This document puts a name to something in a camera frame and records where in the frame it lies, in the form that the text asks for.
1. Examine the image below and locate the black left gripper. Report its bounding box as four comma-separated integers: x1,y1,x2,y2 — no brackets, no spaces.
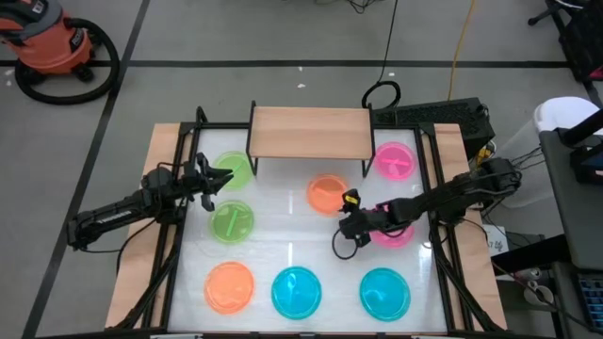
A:
181,152,236,212

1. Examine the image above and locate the blue lit keyboard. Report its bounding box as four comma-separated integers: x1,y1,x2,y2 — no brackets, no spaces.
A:
577,275,603,335

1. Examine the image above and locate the wooden shelf with black legs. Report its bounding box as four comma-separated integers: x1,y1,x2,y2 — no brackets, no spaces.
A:
245,99,377,179

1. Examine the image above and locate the orange shop vacuum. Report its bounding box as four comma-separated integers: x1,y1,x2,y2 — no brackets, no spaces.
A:
0,0,95,76
13,17,122,105

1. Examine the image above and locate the yellow hanging cable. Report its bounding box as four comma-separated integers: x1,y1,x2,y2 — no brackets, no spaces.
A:
446,0,475,103

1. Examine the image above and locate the black aluminium table frame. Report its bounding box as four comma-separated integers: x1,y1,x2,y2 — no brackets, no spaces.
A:
106,105,508,339

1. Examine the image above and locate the black office chair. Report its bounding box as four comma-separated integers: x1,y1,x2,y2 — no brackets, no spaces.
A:
527,0,603,81

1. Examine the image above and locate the black hanging cable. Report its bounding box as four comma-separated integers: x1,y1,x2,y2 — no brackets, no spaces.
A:
360,0,402,112

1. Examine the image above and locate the green translucent plastic plate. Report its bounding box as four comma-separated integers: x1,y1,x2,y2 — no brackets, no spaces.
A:
208,199,255,245
210,150,256,192

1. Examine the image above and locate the white plastic bin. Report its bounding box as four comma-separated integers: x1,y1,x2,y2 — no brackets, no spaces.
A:
498,96,599,208

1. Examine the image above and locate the blue translucent plastic plate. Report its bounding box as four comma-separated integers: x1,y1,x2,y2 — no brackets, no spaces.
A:
270,266,323,321
359,266,412,323

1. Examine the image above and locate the pink translucent plastic plate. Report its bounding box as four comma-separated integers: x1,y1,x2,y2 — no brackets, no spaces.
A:
369,201,416,250
374,140,419,183

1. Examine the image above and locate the grey desk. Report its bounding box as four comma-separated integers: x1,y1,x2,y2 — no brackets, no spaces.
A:
539,129,603,269

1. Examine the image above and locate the orange translucent plastic plate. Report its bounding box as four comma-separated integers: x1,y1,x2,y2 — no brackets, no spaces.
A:
203,261,256,315
305,173,350,217

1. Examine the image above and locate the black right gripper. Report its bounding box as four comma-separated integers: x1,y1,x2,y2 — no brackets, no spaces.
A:
337,188,381,249

